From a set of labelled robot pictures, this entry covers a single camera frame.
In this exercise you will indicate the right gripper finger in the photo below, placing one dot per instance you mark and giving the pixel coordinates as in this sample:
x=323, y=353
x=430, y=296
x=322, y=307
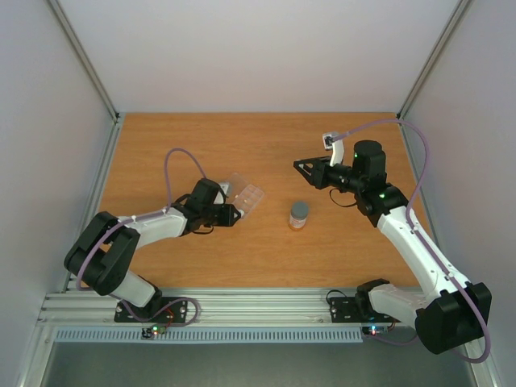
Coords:
x=313, y=160
x=311, y=173

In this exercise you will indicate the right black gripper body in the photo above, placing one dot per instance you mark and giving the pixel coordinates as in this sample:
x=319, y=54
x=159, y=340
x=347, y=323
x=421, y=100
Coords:
x=334, y=181

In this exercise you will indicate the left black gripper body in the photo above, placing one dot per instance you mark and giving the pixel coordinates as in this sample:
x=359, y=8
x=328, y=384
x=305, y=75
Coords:
x=221, y=221

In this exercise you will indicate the clear plastic pill organizer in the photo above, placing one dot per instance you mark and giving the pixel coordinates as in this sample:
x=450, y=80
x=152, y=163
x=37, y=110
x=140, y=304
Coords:
x=240, y=184

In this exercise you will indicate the orange pill bottle grey cap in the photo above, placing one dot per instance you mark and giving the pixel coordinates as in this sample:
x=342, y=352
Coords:
x=298, y=215

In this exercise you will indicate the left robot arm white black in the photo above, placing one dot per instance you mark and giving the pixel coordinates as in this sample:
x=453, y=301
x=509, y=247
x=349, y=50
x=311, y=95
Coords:
x=102, y=255

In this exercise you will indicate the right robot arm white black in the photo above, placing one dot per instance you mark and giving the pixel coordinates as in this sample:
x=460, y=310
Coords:
x=452, y=311

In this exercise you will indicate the left small circuit board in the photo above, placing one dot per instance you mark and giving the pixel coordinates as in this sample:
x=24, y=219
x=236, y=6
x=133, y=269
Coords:
x=153, y=331

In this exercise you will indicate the small circuit board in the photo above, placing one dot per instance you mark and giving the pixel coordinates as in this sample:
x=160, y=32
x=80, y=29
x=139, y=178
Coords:
x=153, y=331
x=375, y=330

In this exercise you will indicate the right small circuit board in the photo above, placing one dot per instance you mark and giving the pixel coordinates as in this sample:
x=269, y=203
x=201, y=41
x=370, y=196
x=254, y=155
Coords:
x=375, y=330

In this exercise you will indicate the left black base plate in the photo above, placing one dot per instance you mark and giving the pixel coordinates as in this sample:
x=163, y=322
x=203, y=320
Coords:
x=173, y=310

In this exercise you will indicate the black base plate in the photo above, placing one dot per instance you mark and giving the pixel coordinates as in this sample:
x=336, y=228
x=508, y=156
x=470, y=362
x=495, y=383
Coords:
x=173, y=310
x=347, y=310

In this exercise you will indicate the aluminium front frame rail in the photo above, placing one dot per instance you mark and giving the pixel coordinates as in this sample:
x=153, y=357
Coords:
x=220, y=307

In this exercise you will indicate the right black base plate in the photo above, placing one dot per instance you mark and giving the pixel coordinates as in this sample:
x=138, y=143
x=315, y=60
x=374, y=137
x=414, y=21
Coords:
x=347, y=310

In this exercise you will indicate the grey slotted cable duct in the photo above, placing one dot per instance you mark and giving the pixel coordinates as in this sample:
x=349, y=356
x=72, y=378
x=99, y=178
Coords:
x=209, y=335

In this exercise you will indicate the right aluminium corner post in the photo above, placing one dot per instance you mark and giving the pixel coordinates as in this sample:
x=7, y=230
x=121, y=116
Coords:
x=438, y=49

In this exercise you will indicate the aluminium corner post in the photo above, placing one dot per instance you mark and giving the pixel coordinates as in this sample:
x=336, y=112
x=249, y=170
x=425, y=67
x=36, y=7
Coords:
x=63, y=20
x=438, y=49

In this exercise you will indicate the left aluminium corner post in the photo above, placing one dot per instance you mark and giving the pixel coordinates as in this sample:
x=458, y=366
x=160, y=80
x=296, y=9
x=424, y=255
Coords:
x=63, y=20

